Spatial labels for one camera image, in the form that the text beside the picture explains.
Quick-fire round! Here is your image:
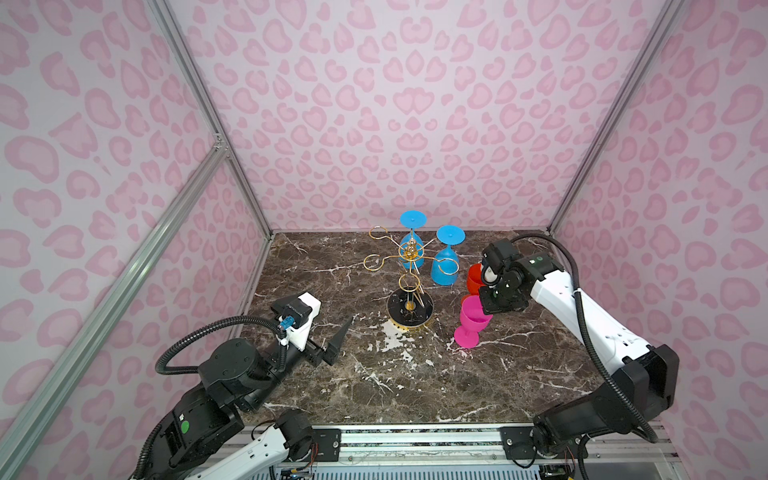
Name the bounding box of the aluminium frame strut diagonal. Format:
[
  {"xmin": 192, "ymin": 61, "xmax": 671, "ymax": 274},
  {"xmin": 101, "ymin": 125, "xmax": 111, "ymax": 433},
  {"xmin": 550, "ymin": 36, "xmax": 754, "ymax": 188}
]
[{"xmin": 1, "ymin": 145, "xmax": 229, "ymax": 479}]

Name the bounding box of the aluminium mounting rail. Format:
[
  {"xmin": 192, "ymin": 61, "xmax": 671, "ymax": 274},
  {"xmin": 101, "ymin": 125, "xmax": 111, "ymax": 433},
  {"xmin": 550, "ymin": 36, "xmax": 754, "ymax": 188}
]
[{"xmin": 197, "ymin": 422, "xmax": 685, "ymax": 480}]

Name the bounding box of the gold wire glass rack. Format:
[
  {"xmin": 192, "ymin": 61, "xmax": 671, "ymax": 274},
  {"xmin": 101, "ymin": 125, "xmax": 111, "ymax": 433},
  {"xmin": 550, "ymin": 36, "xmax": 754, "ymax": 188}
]
[{"xmin": 362, "ymin": 226, "xmax": 437, "ymax": 331}]

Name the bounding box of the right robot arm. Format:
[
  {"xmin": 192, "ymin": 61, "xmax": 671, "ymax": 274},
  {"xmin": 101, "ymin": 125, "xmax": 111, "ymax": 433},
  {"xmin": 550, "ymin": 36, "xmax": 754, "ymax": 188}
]
[{"xmin": 479, "ymin": 235, "xmax": 680, "ymax": 465}]

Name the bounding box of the blue wine glass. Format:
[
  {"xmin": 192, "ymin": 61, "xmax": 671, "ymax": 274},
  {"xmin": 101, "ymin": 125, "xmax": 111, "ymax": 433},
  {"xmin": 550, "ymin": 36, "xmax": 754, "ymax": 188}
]
[
  {"xmin": 431, "ymin": 225, "xmax": 466, "ymax": 286},
  {"xmin": 398, "ymin": 210, "xmax": 427, "ymax": 270}
]

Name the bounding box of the blue wine glass rear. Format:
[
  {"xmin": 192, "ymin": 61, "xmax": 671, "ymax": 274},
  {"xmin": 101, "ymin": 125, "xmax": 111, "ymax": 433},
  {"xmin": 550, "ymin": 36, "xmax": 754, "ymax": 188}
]
[{"xmin": 398, "ymin": 210, "xmax": 427, "ymax": 270}]

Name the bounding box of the blue wine glass front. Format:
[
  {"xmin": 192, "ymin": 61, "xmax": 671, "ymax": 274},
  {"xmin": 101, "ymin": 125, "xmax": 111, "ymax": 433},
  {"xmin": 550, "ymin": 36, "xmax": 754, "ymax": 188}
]
[{"xmin": 431, "ymin": 225, "xmax": 466, "ymax": 286}]

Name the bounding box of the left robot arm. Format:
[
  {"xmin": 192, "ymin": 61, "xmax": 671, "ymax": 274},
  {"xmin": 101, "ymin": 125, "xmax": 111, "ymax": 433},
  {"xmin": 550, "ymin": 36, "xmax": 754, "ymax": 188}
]
[{"xmin": 131, "ymin": 314, "xmax": 352, "ymax": 479}]

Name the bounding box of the magenta wine glass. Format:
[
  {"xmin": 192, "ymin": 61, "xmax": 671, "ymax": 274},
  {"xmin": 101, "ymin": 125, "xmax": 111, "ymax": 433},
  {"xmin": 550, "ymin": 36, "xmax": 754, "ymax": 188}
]
[{"xmin": 454, "ymin": 295, "xmax": 493, "ymax": 349}]

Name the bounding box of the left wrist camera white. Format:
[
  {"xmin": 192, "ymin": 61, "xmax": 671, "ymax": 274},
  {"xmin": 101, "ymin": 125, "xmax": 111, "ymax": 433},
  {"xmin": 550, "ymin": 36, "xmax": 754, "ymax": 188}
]
[{"xmin": 270, "ymin": 292, "xmax": 321, "ymax": 352}]

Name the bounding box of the red wine glass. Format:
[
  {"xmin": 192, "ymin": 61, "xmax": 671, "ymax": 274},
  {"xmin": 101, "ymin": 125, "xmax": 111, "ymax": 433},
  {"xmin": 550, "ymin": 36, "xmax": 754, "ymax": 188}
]
[{"xmin": 466, "ymin": 263, "xmax": 485, "ymax": 295}]

